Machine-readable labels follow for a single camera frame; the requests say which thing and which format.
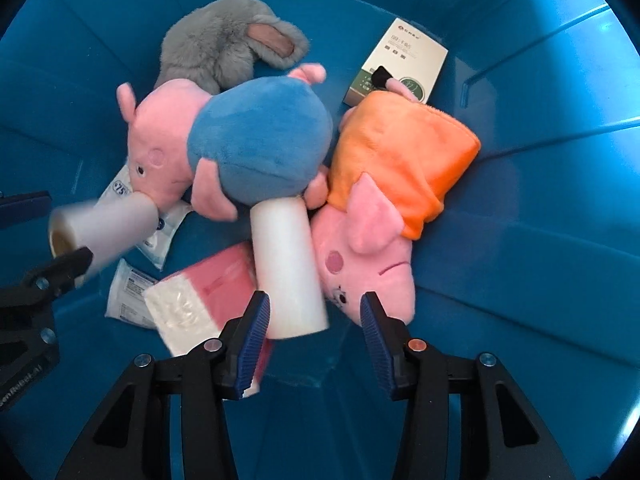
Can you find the white film roll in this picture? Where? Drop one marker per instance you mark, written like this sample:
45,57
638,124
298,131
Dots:
285,260
100,230

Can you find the white wet wipes packet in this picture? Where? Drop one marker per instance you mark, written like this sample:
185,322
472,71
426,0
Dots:
160,240
125,295

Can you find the white carton box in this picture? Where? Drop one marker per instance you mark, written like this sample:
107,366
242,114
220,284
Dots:
405,45

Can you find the blue plastic crate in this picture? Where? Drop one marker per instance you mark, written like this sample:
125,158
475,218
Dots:
525,285

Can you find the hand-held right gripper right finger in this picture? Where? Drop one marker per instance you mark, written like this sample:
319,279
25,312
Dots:
377,345

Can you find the pink tissue pack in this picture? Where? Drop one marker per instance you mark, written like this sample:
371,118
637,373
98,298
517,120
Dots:
220,280

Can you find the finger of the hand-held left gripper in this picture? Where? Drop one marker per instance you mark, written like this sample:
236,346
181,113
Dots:
55,272
25,207

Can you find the grey rabbit plush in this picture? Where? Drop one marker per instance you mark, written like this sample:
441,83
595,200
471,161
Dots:
210,40

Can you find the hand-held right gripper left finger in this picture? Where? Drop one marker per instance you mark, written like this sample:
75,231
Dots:
252,340

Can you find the blue pig plush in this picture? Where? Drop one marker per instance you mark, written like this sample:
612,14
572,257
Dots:
260,135

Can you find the orange pig plush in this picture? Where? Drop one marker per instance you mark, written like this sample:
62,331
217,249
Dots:
400,145

